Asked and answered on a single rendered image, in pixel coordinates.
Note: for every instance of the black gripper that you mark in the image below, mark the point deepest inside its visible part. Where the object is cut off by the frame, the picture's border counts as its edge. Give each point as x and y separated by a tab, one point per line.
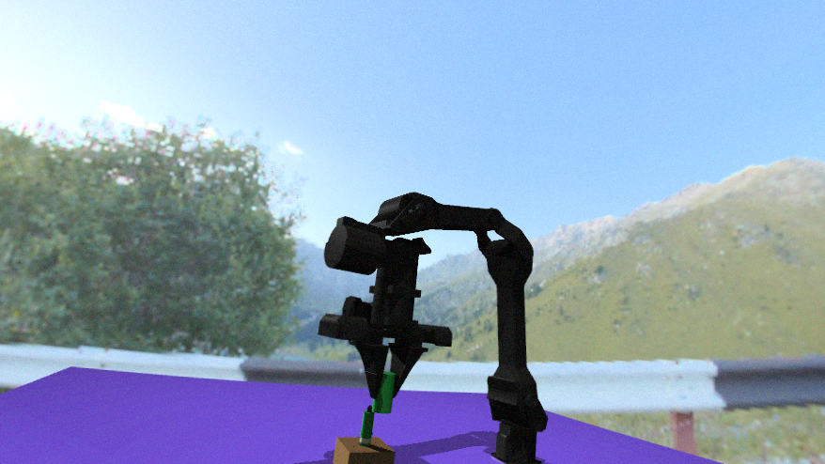
393	303

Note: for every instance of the green marker cap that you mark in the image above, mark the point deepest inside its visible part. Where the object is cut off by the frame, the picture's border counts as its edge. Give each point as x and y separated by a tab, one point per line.
383	403

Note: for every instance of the brown wooden block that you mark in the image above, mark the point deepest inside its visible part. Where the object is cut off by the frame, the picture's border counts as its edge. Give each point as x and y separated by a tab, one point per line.
350	451

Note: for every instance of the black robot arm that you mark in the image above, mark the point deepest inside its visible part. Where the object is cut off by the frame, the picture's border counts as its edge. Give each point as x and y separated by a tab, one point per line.
362	248

